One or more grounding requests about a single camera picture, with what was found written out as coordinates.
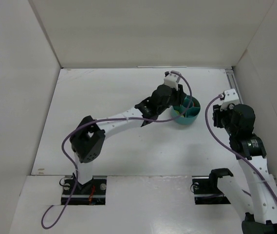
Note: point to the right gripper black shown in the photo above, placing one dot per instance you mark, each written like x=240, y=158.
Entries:
x=216, y=116

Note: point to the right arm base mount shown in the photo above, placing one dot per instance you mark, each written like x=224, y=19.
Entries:
x=205, y=188

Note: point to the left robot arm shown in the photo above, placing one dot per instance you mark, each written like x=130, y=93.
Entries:
x=87, y=143

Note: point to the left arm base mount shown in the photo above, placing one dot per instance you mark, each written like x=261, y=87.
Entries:
x=91, y=193

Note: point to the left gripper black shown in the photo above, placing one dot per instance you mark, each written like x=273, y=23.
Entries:
x=180, y=92

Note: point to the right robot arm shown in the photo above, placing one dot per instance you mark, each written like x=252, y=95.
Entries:
x=257, y=208

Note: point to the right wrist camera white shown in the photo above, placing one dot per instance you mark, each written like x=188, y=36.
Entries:
x=229, y=97

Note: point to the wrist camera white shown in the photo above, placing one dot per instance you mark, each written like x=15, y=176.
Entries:
x=229, y=97
x=172, y=79

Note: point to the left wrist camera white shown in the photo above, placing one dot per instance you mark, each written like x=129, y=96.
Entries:
x=172, y=79

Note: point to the aluminium rail right edge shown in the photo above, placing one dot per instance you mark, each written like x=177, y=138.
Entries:
x=232, y=80

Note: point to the teal round divided container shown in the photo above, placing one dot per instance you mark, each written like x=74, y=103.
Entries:
x=190, y=114

